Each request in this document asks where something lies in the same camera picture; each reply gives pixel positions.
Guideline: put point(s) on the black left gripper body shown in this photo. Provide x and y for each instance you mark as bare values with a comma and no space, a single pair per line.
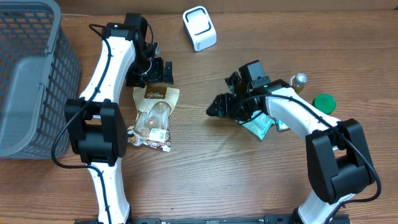
146,69

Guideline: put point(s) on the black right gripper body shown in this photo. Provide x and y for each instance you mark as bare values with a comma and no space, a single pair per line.
230,101

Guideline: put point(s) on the teal snack pack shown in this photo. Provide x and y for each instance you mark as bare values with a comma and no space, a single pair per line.
259,125

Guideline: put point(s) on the Kleenex tissue pack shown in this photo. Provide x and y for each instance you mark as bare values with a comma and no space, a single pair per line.
281,126

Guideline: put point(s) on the yellow liquid bottle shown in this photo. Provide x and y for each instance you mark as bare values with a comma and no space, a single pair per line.
298,81

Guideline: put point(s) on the brown teal snack bag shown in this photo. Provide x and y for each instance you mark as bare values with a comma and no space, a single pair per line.
154,105

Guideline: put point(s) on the green lid jar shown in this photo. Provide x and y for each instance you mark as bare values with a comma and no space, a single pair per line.
325,103

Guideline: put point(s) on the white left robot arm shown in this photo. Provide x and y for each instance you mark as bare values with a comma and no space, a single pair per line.
95,125

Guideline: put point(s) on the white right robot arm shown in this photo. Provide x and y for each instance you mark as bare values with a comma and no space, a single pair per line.
340,168

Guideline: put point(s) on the white barcode scanner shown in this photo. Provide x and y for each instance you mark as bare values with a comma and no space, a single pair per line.
199,28

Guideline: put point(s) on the grey plastic basket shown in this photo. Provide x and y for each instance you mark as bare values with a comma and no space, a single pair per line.
39,73

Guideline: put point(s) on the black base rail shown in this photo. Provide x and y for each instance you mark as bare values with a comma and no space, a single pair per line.
217,220

